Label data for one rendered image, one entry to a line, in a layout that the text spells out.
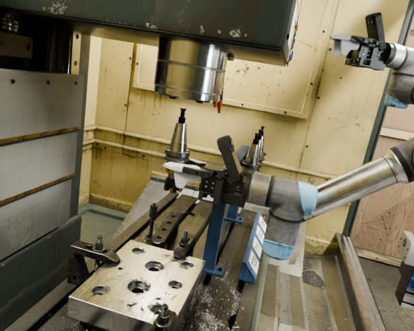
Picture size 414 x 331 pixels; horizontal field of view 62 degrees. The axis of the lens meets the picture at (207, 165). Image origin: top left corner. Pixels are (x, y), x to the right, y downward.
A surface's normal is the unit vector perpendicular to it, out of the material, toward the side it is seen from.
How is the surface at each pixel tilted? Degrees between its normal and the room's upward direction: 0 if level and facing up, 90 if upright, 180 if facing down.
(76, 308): 90
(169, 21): 90
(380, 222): 90
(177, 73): 90
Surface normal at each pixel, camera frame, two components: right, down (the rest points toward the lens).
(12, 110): 0.96, 0.22
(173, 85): -0.29, 0.19
